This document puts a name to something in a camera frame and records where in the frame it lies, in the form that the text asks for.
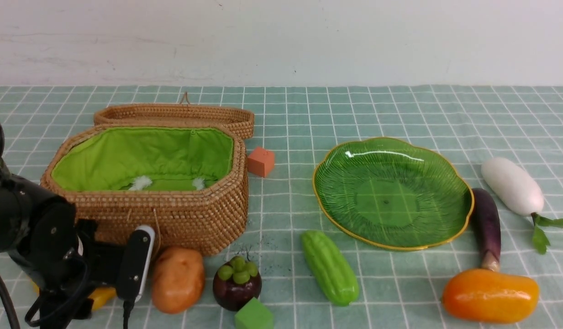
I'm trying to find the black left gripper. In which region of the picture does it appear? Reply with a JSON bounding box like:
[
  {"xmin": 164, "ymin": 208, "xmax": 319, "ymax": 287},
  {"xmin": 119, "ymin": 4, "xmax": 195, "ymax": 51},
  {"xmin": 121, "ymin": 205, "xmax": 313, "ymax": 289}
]
[{"xmin": 39, "ymin": 219, "xmax": 124, "ymax": 329}]

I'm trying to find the yellow banana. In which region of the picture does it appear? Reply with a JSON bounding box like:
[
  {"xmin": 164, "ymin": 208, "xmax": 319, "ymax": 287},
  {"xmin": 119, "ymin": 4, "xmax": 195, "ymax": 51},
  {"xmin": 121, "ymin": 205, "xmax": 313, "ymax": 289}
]
[{"xmin": 31, "ymin": 281, "xmax": 117, "ymax": 312}]

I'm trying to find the brown potato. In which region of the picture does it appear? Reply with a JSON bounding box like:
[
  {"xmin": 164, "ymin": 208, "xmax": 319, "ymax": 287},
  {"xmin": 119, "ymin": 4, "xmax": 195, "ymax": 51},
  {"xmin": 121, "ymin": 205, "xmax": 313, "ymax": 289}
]
[{"xmin": 151, "ymin": 246, "xmax": 205, "ymax": 314}]

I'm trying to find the dark purple mangosteen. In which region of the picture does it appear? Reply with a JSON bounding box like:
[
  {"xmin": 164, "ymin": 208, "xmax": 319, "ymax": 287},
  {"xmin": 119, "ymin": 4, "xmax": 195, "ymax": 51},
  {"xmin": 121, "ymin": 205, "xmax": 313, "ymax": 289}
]
[{"xmin": 212, "ymin": 255, "xmax": 262, "ymax": 312}]

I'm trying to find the green bitter gourd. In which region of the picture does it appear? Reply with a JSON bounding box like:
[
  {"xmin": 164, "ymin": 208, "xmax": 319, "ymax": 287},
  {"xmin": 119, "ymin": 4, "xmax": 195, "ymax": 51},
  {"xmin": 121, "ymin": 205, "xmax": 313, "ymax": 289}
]
[{"xmin": 300, "ymin": 230, "xmax": 360, "ymax": 307}]

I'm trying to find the orange mango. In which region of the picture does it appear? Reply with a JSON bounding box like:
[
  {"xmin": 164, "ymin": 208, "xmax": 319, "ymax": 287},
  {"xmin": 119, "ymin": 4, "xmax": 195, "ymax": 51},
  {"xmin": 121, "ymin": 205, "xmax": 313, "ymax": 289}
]
[{"xmin": 441, "ymin": 269, "xmax": 540, "ymax": 324}]

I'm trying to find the purple eggplant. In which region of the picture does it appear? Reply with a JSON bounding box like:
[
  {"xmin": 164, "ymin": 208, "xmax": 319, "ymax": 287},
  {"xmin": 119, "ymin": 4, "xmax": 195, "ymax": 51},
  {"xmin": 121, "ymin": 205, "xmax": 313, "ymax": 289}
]
[{"xmin": 470, "ymin": 188, "xmax": 502, "ymax": 271}]

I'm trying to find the white radish with leaves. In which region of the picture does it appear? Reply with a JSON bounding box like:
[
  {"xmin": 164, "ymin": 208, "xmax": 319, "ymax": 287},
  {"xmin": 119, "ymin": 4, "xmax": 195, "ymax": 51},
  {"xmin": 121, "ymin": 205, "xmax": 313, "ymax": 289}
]
[{"xmin": 480, "ymin": 158, "xmax": 563, "ymax": 255}]

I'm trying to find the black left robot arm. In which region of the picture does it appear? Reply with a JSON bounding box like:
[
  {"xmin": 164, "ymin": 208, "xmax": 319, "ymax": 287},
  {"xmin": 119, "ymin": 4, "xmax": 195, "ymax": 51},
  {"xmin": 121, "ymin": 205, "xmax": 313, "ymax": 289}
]
[{"xmin": 0, "ymin": 123, "xmax": 125, "ymax": 329}]

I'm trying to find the woven wicker basket green lining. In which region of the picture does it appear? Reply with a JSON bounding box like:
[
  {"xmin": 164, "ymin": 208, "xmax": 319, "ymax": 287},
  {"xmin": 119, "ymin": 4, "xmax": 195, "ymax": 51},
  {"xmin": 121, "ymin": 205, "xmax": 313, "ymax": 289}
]
[{"xmin": 41, "ymin": 124, "xmax": 249, "ymax": 256}]

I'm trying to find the green foam cube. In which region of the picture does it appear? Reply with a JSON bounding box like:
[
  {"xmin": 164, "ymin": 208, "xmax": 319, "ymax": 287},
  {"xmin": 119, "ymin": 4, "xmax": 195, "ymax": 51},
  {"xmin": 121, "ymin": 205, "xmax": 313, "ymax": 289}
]
[{"xmin": 235, "ymin": 298, "xmax": 274, "ymax": 329}]

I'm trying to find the orange foam cube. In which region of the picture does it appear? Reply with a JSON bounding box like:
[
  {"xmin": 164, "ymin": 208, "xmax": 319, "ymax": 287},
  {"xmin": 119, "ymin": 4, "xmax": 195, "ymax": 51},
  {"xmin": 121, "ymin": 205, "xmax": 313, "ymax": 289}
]
[{"xmin": 247, "ymin": 147, "xmax": 275, "ymax": 178}]

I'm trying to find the woven wicker basket lid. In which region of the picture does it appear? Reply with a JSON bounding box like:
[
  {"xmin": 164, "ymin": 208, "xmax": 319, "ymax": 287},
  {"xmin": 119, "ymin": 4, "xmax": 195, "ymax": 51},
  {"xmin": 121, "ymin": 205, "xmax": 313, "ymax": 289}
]
[{"xmin": 93, "ymin": 92, "xmax": 255, "ymax": 139}]

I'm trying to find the green leaf-shaped glass plate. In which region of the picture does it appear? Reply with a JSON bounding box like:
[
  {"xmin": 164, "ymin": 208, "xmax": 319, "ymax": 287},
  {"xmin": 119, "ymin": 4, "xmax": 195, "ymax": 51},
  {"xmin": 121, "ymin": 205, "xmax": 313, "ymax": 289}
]
[{"xmin": 312, "ymin": 137, "xmax": 474, "ymax": 251}]

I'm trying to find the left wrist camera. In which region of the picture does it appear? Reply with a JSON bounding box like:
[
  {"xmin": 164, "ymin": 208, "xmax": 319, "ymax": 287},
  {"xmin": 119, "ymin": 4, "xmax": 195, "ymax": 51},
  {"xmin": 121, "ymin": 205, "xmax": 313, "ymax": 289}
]
[{"xmin": 115, "ymin": 225, "xmax": 155, "ymax": 303}]

